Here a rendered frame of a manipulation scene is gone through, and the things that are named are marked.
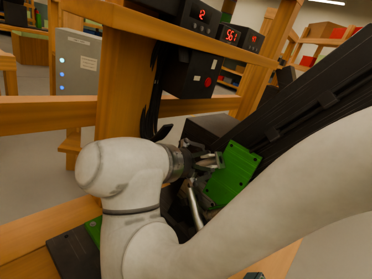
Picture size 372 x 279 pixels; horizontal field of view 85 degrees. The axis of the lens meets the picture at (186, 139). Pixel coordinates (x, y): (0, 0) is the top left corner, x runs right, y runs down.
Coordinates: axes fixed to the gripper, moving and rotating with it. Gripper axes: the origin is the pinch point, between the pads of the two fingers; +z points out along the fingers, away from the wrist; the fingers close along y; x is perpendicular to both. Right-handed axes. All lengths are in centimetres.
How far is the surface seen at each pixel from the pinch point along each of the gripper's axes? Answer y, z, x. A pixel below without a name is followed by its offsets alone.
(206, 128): 14.0, 10.7, 4.2
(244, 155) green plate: -0.5, 4.5, -9.6
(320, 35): 194, 345, -78
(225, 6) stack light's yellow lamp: 57, 11, -15
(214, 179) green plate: -5.5, 4.4, 2.6
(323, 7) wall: 508, 785, -167
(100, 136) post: 15.3, -19.6, 27.5
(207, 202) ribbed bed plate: -12.9, 6.6, 8.3
